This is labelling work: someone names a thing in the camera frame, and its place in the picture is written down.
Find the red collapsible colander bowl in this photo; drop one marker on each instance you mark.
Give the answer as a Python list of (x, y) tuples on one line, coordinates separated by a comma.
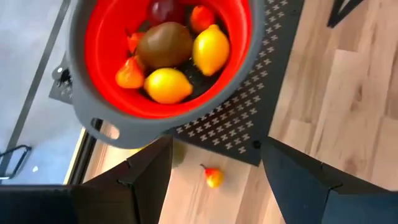
[(105, 62)]

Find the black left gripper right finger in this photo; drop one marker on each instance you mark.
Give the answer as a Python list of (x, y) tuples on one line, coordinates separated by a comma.
[(304, 199)]

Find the brown kiwi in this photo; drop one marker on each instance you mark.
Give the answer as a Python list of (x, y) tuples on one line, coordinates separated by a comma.
[(164, 45)]

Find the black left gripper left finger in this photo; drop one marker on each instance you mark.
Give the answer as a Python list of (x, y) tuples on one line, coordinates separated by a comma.
[(124, 202)]

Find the black perforated metal shelf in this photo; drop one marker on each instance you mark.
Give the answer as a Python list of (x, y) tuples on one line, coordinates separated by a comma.
[(236, 118)]

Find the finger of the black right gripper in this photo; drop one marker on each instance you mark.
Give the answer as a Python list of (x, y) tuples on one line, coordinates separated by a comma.
[(351, 6), (334, 9)]

